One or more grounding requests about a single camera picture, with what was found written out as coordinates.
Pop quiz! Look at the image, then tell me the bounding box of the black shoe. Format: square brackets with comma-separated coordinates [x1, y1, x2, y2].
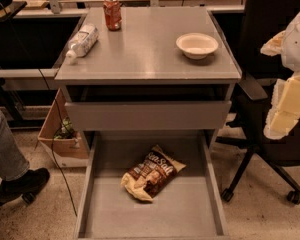
[0, 168, 50, 203]

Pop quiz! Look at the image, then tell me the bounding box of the cardboard box with trash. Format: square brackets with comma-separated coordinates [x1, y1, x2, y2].
[38, 89, 88, 168]

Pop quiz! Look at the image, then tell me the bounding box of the brown sea salt chip bag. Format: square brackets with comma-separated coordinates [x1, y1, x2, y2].
[120, 145, 186, 202]

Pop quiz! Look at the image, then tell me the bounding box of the open grey middle drawer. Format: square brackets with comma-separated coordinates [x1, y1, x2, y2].
[74, 131, 230, 240]

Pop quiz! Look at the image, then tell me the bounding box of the black floor cable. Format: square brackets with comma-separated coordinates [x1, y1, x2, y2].
[0, 0, 78, 218]

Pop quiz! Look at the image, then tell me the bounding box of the grey top drawer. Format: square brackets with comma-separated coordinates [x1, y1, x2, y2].
[64, 85, 233, 132]

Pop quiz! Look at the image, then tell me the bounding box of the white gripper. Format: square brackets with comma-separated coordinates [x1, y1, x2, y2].
[260, 12, 300, 140]

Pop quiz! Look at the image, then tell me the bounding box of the person leg in jeans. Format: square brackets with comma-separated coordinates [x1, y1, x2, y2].
[0, 110, 30, 181]

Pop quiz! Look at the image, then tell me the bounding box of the white paper bowl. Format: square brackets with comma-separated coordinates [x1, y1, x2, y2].
[176, 33, 219, 60]

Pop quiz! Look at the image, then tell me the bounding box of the black office chair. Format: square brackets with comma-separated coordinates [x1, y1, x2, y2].
[217, 0, 300, 205]

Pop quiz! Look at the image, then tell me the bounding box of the grey drawer cabinet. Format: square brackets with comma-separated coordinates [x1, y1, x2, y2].
[55, 7, 241, 144]

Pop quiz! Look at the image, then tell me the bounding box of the orange soda can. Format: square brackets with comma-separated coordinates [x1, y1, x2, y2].
[103, 0, 122, 31]

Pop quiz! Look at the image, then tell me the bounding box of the clear plastic water bottle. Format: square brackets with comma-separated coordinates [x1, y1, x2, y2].
[66, 23, 99, 64]

